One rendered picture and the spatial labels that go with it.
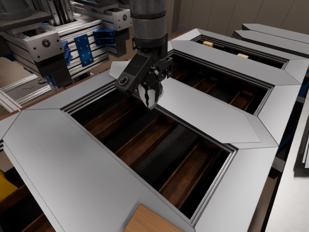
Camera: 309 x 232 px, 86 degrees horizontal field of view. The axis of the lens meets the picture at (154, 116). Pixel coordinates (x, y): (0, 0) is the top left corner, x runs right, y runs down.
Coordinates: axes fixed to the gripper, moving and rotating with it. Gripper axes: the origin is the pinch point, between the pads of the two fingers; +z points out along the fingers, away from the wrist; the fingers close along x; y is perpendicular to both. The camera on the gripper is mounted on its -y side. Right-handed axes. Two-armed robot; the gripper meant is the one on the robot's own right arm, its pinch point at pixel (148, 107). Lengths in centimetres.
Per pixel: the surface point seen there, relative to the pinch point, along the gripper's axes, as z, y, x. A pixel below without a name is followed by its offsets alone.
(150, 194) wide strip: 8.1, -18.0, -14.0
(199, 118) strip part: 8.4, 12.7, -12.3
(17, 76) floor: 77, 18, 245
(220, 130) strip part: 8.9, 12.0, -20.2
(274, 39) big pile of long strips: 9, 111, -20
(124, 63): 5.6, 24.7, 35.5
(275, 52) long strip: 10, 92, -24
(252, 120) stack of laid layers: 9.6, 23.8, -27.4
